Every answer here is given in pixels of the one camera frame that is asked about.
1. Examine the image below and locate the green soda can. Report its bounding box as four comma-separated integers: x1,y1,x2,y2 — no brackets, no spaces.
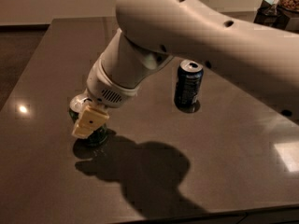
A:
69,93,107,147

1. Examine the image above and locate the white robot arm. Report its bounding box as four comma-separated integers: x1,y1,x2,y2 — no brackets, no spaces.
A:
72,0,299,139

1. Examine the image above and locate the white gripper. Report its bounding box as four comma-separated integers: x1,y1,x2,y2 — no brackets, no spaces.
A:
72,59,138,139

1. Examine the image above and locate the black snack basket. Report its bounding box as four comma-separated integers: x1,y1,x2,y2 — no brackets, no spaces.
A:
254,0,299,33

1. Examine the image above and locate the blue pepsi can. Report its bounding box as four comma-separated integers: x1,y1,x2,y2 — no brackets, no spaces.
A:
174,60,204,108

